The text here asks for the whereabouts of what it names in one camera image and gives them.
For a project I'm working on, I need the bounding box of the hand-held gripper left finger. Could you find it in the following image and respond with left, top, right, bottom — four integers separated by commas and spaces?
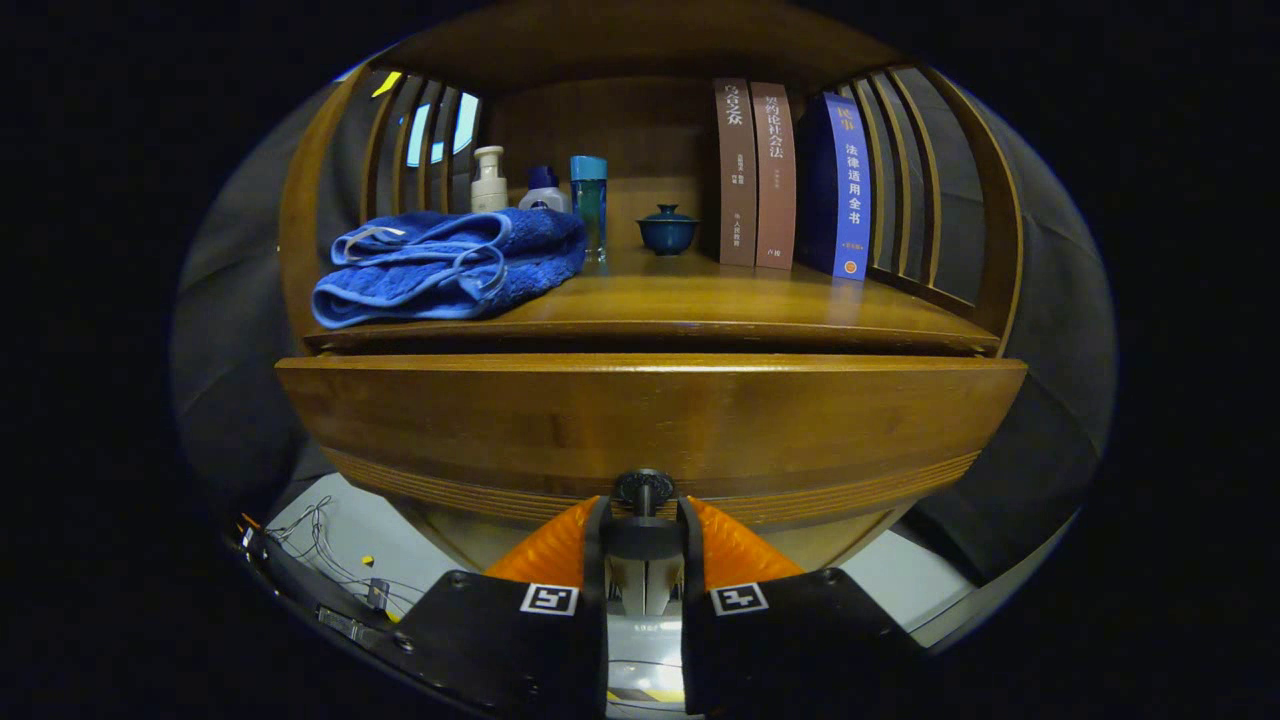
393, 495, 613, 719

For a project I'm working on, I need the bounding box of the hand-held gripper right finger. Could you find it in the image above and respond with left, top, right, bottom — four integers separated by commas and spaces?
678, 495, 929, 719

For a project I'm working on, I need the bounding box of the brown wooden drawer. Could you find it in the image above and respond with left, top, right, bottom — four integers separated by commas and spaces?
275, 352, 1029, 563

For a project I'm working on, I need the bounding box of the brown wooden countertop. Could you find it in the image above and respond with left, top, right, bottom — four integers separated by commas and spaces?
303, 245, 1001, 356

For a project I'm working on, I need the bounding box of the brown wooden cabinet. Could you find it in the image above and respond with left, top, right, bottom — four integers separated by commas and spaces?
277, 0, 1026, 576

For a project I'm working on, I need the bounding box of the blue lidded teacup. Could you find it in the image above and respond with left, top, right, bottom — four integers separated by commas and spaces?
636, 204, 700, 257

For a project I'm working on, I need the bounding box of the folded blue towel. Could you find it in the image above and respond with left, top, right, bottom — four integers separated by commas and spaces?
312, 208, 588, 330

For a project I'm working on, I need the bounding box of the clear teal bottle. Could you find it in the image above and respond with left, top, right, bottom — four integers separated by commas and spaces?
570, 155, 609, 264

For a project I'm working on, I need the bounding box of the white bottle with blue cap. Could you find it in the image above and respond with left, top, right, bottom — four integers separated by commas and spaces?
518, 165, 572, 214

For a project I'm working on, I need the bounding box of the dark brown book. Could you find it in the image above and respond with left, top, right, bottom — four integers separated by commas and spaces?
713, 78, 759, 268

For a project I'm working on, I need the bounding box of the white pump bottle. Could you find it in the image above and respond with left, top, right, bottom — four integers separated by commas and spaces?
470, 146, 509, 214

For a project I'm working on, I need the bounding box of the reddish brown book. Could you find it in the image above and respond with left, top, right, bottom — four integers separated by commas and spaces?
750, 82, 798, 271

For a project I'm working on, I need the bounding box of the blue book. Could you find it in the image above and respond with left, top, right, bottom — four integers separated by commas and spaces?
797, 92, 873, 282

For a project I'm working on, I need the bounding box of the thin white floor cable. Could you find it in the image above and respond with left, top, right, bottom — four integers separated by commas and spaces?
265, 495, 426, 611

